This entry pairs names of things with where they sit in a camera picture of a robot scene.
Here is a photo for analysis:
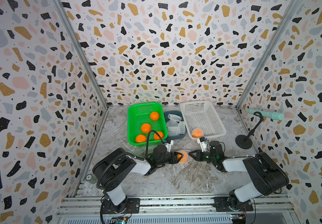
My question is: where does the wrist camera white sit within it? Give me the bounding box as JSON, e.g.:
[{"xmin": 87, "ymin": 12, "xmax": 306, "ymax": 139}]
[
  {"xmin": 164, "ymin": 138, "xmax": 174, "ymax": 152},
  {"xmin": 197, "ymin": 137, "xmax": 208, "ymax": 152}
]

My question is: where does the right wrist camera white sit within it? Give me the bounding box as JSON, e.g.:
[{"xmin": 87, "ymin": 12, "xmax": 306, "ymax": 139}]
[{"xmin": 197, "ymin": 137, "xmax": 208, "ymax": 152}]

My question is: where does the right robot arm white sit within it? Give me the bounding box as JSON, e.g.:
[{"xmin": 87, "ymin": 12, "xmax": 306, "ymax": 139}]
[{"xmin": 188, "ymin": 140, "xmax": 289, "ymax": 211}]

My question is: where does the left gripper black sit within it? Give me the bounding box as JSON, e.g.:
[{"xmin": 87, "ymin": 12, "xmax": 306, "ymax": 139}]
[{"xmin": 158, "ymin": 152, "xmax": 186, "ymax": 168}]

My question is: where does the black corrugated cable conduit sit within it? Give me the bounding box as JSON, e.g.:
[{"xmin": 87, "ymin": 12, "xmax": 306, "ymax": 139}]
[{"xmin": 95, "ymin": 130, "xmax": 166, "ymax": 191}]

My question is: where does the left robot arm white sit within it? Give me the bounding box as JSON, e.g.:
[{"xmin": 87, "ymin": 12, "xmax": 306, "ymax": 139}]
[{"xmin": 92, "ymin": 144, "xmax": 184, "ymax": 207}]

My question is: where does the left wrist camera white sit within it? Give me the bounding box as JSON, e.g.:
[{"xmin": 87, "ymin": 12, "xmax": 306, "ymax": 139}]
[{"xmin": 164, "ymin": 138, "xmax": 174, "ymax": 152}]

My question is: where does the white foam net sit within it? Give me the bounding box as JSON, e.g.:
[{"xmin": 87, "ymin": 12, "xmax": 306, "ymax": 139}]
[
  {"xmin": 166, "ymin": 120, "xmax": 178, "ymax": 128},
  {"xmin": 178, "ymin": 121, "xmax": 186, "ymax": 135},
  {"xmin": 168, "ymin": 113, "xmax": 182, "ymax": 122},
  {"xmin": 177, "ymin": 149, "xmax": 190, "ymax": 165}
]

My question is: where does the dark teal plastic bin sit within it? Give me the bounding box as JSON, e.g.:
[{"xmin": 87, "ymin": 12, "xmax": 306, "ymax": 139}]
[{"xmin": 164, "ymin": 110, "xmax": 187, "ymax": 140}]

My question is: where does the green patterned tape roll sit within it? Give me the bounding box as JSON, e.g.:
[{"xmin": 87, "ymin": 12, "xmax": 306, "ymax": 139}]
[{"xmin": 85, "ymin": 174, "xmax": 97, "ymax": 184}]

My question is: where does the black microphone stand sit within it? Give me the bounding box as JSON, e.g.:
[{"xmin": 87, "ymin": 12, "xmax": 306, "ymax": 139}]
[{"xmin": 235, "ymin": 112, "xmax": 264, "ymax": 149}]

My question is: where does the white plastic mesh basket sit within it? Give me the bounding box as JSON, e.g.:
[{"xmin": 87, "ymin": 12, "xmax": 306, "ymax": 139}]
[{"xmin": 180, "ymin": 100, "xmax": 226, "ymax": 140}]

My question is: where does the green plastic mesh basket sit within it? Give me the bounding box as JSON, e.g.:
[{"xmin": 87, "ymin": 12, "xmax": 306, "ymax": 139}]
[{"xmin": 127, "ymin": 102, "xmax": 168, "ymax": 147}]

